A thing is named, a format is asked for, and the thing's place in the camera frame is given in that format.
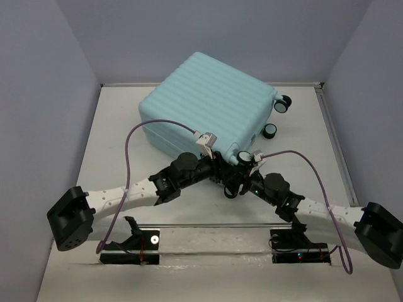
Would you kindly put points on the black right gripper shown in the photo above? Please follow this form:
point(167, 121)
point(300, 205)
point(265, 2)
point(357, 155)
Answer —
point(233, 186)

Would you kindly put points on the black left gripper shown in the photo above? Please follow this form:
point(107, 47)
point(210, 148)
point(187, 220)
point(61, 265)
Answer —
point(219, 168)

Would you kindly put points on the light blue hard-shell suitcase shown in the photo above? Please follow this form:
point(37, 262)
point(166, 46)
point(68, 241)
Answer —
point(208, 95)

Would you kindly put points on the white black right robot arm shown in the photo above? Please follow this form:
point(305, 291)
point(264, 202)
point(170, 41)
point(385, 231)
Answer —
point(372, 229)

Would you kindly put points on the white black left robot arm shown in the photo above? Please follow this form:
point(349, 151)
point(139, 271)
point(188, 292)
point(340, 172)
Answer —
point(73, 217)

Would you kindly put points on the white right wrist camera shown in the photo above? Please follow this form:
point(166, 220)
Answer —
point(258, 159)

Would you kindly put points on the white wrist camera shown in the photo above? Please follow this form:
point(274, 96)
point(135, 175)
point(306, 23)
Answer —
point(258, 159)
point(205, 142)

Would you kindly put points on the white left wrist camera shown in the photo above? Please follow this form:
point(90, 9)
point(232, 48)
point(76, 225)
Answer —
point(205, 142)

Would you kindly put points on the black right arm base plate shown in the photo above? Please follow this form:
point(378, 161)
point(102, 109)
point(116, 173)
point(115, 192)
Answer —
point(289, 248)

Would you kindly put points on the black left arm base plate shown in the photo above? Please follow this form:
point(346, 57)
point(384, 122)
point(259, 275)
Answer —
point(140, 248)

